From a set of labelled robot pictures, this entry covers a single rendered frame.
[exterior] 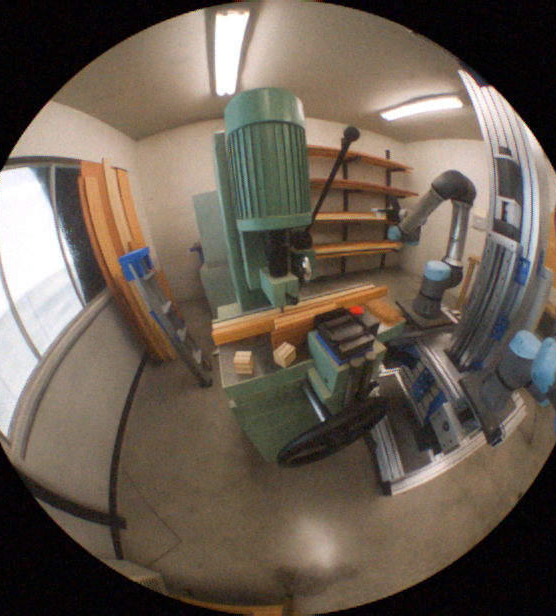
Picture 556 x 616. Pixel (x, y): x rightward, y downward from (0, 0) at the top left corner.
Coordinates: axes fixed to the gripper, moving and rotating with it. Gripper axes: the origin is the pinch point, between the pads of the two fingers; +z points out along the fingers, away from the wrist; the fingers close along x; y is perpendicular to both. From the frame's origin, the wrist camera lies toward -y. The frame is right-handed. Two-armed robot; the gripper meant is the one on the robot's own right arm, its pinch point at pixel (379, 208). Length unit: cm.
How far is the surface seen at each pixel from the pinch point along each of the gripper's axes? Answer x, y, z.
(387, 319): -53, 25, -64
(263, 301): -89, 22, -35
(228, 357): -103, 20, -62
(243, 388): -100, 23, -71
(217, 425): -148, 105, -39
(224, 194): -91, -19, -36
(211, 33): -77, -158, 4
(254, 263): -88, 3, -45
